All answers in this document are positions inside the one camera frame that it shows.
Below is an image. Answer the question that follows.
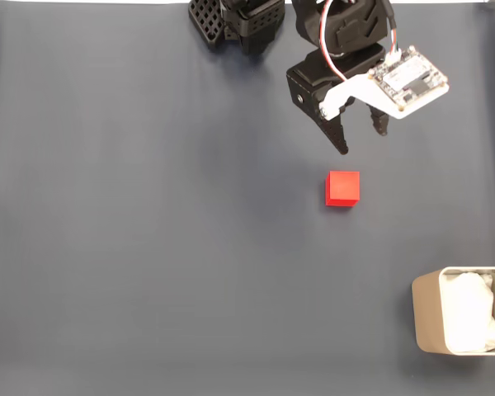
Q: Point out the red cube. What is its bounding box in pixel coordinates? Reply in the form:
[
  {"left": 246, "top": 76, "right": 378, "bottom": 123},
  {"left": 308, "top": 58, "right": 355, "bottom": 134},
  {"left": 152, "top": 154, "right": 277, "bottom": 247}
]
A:
[{"left": 324, "top": 170, "right": 361, "bottom": 207}]

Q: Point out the beige box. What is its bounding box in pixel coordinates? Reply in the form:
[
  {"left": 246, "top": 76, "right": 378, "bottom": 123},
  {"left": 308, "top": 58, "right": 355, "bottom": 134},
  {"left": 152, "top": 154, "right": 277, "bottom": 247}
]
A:
[{"left": 411, "top": 266, "right": 495, "bottom": 356}]

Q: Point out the white cloth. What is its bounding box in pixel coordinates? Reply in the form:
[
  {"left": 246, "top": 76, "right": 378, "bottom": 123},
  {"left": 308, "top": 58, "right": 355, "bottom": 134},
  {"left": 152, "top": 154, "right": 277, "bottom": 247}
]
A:
[{"left": 443, "top": 271, "right": 495, "bottom": 354}]

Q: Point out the white camera mount with board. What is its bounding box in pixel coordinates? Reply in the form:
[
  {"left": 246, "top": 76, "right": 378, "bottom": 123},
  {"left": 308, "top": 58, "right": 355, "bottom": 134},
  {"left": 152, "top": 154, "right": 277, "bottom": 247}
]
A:
[{"left": 319, "top": 44, "right": 450, "bottom": 121}]

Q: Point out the white red servo cable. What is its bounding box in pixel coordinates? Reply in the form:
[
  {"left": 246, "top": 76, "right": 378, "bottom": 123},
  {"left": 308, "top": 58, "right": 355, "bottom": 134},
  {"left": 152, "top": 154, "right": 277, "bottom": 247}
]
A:
[{"left": 318, "top": 0, "right": 350, "bottom": 83}]

